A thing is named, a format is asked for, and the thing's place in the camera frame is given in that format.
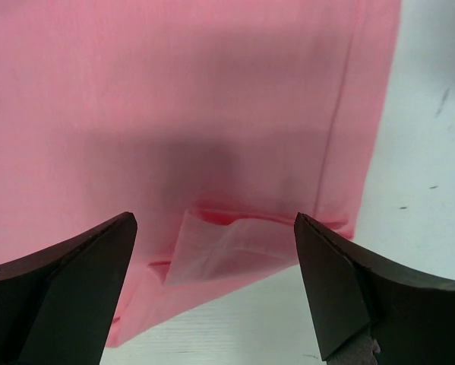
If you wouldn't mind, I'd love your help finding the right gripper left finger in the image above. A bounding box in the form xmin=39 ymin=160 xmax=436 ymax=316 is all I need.
xmin=0 ymin=212 xmax=137 ymax=365

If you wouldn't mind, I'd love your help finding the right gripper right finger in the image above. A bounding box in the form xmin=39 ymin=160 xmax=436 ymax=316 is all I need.
xmin=294 ymin=214 xmax=455 ymax=365

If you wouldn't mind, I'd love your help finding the pink t shirt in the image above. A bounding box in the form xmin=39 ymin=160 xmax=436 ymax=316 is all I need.
xmin=0 ymin=1 xmax=401 ymax=347

